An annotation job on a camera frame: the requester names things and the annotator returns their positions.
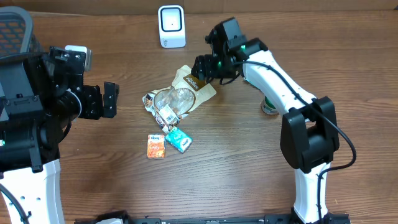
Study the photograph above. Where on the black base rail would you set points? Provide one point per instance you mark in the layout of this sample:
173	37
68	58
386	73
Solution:
124	218

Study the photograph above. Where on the beige brown snack pouch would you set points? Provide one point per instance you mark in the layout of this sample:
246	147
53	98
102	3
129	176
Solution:
172	104

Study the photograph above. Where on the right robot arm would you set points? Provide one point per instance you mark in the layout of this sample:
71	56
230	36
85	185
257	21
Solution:
308	137

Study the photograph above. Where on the white barcode scanner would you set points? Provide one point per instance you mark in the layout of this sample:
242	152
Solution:
171	19

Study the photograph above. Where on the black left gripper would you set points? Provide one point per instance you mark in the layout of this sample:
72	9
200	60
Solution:
113	93

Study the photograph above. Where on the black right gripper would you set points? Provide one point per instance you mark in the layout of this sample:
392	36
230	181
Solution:
206	65

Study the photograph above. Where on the orange tissue pack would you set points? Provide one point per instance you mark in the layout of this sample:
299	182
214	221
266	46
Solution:
156	146

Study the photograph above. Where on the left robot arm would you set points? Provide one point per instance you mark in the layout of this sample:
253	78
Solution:
42	93

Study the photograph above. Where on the light green tissue pack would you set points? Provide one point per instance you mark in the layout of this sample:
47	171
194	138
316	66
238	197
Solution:
246	80

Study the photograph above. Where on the grey plastic shopping basket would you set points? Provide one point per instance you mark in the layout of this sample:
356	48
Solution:
17	32

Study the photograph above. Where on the teal tissue pack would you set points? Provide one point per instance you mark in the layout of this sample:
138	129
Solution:
179	140

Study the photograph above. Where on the green lid jar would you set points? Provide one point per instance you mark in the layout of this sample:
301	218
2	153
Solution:
268	107

